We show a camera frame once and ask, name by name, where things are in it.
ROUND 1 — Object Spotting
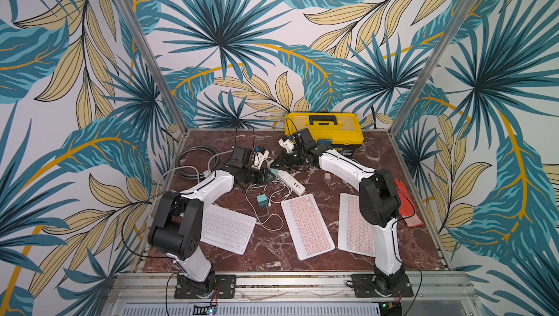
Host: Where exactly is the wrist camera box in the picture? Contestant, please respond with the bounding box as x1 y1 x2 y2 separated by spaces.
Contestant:
278 138 296 154
252 150 269 170

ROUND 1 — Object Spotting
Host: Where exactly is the pink keyboard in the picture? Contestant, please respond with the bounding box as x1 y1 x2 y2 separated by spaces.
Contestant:
338 193 376 257
281 195 335 261

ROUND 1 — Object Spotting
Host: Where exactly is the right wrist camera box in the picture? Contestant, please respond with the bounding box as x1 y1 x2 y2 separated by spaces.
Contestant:
278 138 296 154

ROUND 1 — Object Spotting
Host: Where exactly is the white keyboard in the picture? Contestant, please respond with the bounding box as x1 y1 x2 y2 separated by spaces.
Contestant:
201 205 256 255

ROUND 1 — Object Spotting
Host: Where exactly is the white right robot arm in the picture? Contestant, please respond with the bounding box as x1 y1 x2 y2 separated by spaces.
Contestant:
278 128 406 296

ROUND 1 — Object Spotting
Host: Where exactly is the white power strip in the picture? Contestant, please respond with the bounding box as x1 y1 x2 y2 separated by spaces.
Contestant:
277 169 306 196

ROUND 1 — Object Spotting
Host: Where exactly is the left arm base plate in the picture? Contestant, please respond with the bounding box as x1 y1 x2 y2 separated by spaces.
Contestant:
174 275 237 299

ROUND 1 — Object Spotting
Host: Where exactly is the red glove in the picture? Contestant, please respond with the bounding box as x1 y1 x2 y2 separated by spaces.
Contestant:
394 179 424 227

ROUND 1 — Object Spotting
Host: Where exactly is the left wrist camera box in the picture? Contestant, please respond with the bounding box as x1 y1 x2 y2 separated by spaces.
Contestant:
252 150 269 170

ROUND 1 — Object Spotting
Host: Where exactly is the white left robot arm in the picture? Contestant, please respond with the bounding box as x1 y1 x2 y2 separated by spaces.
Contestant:
148 146 263 296

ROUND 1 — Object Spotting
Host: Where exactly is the middle pink keyboard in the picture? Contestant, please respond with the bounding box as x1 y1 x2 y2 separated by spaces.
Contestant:
281 195 335 261

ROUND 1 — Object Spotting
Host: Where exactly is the white power strip cord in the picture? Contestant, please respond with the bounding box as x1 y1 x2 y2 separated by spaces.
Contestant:
146 149 234 234

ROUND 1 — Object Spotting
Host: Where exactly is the right pink keyboard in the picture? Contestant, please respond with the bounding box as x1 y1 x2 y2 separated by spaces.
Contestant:
338 193 376 257

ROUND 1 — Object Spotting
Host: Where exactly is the yellow black toolbox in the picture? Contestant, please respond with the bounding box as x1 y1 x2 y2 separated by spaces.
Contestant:
285 112 364 148

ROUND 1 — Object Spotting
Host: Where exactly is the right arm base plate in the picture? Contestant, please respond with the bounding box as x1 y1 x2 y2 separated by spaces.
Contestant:
349 274 414 298

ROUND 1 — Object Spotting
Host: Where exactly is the teal USB charger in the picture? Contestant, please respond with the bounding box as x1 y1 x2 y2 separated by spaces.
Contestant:
269 168 279 178
256 195 269 208

